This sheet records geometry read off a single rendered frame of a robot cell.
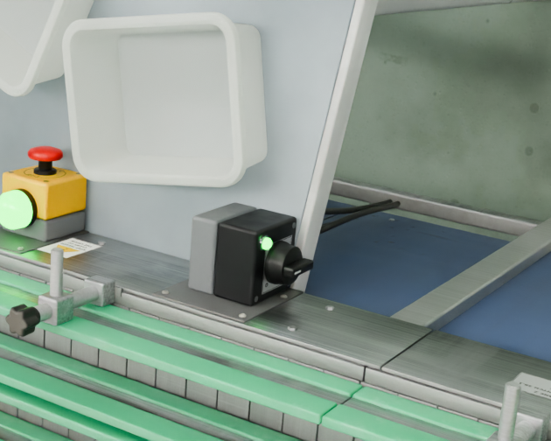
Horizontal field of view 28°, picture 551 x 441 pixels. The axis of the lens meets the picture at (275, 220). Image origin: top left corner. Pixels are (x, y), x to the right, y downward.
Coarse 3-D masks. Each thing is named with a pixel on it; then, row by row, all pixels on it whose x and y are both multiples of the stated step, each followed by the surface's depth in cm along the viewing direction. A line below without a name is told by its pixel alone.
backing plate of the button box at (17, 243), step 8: (0, 232) 127; (8, 232) 127; (80, 232) 129; (88, 232) 130; (0, 240) 124; (8, 240) 124; (16, 240) 124; (24, 240) 125; (32, 240) 125; (56, 240) 125; (64, 240) 126; (8, 248) 121; (16, 248) 121; (24, 248) 122; (32, 248) 122
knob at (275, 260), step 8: (272, 248) 110; (280, 248) 110; (288, 248) 110; (296, 248) 111; (272, 256) 110; (280, 256) 110; (288, 256) 110; (296, 256) 111; (272, 264) 110; (280, 264) 109; (288, 264) 110; (296, 264) 110; (304, 264) 110; (312, 264) 112; (264, 272) 110; (272, 272) 110; (280, 272) 109; (288, 272) 109; (296, 272) 109; (304, 272) 111; (272, 280) 111; (280, 280) 110; (288, 280) 111
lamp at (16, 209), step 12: (12, 192) 123; (24, 192) 124; (0, 204) 123; (12, 204) 122; (24, 204) 123; (36, 204) 124; (0, 216) 123; (12, 216) 122; (24, 216) 123; (36, 216) 124; (12, 228) 124
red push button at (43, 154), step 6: (30, 150) 125; (36, 150) 125; (42, 150) 125; (48, 150) 125; (54, 150) 126; (60, 150) 126; (30, 156) 125; (36, 156) 125; (42, 156) 125; (48, 156) 125; (54, 156) 125; (60, 156) 126; (42, 162) 126; (48, 162) 126; (42, 168) 126; (48, 168) 126
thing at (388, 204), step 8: (384, 200) 151; (328, 208) 134; (336, 208) 136; (344, 208) 139; (352, 208) 141; (360, 208) 143; (368, 208) 143; (376, 208) 145; (384, 208) 147; (344, 216) 137; (352, 216) 138; (360, 216) 141; (328, 224) 132; (336, 224) 134; (320, 232) 130
